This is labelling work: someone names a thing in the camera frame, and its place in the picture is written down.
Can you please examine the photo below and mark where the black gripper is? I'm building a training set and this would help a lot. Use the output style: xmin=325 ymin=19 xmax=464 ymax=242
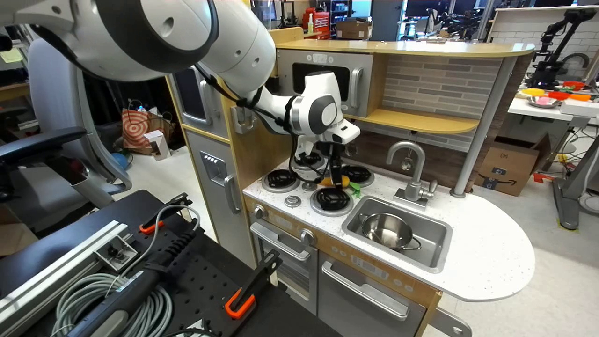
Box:
xmin=316 ymin=141 xmax=350 ymax=191

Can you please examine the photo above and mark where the orange carrot plush toy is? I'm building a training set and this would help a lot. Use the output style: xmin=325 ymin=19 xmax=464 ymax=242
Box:
xmin=318 ymin=175 xmax=365 ymax=197

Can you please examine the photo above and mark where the stainless steel pot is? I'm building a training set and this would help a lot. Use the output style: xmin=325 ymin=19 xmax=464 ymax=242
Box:
xmin=357 ymin=212 xmax=425 ymax=253

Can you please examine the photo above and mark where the silver toy faucet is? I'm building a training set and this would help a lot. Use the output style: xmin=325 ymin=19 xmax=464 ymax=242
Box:
xmin=383 ymin=141 xmax=439 ymax=208

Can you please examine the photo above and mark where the grey toy oven door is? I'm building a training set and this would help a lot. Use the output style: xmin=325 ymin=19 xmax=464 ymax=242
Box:
xmin=249 ymin=218 xmax=320 ymax=315

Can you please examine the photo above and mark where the silver toy microwave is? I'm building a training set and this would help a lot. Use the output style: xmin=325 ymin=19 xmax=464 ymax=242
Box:
xmin=273 ymin=49 xmax=374 ymax=120

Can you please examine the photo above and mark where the grey toy fridge door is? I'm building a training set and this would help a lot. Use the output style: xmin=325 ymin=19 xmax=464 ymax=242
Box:
xmin=183 ymin=130 xmax=258 ymax=270

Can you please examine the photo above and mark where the wooden toy kitchen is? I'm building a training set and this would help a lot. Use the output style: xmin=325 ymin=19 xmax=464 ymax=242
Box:
xmin=162 ymin=27 xmax=537 ymax=337

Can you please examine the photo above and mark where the grey toy sink basin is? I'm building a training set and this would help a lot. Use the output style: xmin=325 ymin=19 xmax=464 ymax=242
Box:
xmin=340 ymin=195 xmax=454 ymax=276

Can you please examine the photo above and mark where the grey toy cabinet door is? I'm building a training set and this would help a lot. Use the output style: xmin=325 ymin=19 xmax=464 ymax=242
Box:
xmin=316 ymin=251 xmax=432 ymax=337

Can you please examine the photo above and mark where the grey toy freezer door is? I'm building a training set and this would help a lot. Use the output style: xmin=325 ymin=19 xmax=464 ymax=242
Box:
xmin=168 ymin=66 xmax=230 ymax=141

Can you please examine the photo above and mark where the red canister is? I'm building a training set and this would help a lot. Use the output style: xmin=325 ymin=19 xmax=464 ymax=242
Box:
xmin=312 ymin=10 xmax=333 ymax=42

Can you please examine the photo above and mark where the black perforated base board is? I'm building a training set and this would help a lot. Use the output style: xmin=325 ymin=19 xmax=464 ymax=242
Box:
xmin=0 ymin=190 xmax=342 ymax=337

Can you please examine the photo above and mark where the brown cardboard box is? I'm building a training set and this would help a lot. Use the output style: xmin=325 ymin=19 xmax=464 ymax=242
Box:
xmin=475 ymin=133 xmax=552 ymax=199

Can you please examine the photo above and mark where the orange patterned bag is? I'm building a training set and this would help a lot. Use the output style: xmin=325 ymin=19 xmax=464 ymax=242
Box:
xmin=119 ymin=107 xmax=177 ymax=158

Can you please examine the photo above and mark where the white work table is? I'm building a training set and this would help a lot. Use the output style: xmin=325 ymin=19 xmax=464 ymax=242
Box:
xmin=507 ymin=85 xmax=599 ymax=128

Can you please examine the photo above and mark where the grey table leg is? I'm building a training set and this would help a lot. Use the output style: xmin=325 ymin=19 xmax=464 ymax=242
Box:
xmin=550 ymin=135 xmax=599 ymax=233

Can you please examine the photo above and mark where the grey office chair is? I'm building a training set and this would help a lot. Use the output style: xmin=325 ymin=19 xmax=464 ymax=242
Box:
xmin=0 ymin=38 xmax=133 ymax=210

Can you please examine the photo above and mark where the grey toy wall phone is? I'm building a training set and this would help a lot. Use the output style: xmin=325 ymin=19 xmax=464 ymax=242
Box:
xmin=230 ymin=107 xmax=256 ymax=137

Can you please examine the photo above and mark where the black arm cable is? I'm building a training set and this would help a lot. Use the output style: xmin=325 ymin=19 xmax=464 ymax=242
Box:
xmin=196 ymin=64 xmax=295 ymax=135

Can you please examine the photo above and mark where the black clamp orange handle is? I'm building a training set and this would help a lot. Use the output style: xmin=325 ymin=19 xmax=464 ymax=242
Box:
xmin=222 ymin=251 xmax=282 ymax=323
xmin=136 ymin=191 xmax=194 ymax=238

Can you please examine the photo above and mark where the coiled grey cable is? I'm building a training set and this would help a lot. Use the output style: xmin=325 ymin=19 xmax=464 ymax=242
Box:
xmin=48 ymin=272 xmax=176 ymax=337

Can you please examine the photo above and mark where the aluminium extrusion rail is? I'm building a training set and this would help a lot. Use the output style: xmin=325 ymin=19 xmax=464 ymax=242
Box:
xmin=0 ymin=218 xmax=131 ymax=334

